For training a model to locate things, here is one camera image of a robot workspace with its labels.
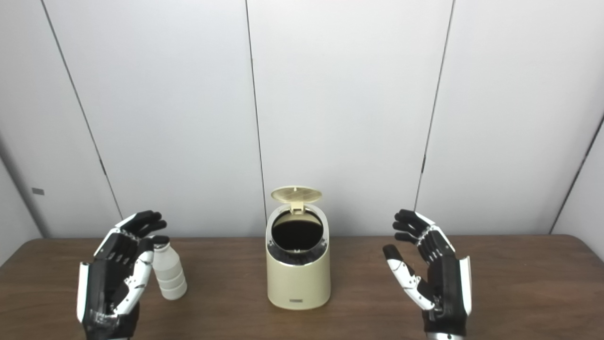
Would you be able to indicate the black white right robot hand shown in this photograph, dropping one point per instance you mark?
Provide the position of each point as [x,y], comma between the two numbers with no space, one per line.
[448,293]

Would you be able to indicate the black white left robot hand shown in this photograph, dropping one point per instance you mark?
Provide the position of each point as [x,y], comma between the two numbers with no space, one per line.
[101,288]

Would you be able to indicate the small white plastic bottle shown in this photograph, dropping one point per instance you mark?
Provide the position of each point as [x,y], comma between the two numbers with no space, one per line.
[170,276]

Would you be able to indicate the cream-colored bin body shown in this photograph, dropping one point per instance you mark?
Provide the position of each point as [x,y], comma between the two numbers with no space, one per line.
[297,283]

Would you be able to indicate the cream round bin lid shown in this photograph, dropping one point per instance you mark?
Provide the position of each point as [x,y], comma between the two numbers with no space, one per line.
[296,194]

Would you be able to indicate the small grey wall label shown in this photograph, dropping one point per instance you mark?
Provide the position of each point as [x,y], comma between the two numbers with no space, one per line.
[37,191]

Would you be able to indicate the black wall panel hinge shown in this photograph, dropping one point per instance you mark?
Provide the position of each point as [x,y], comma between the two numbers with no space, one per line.
[103,167]

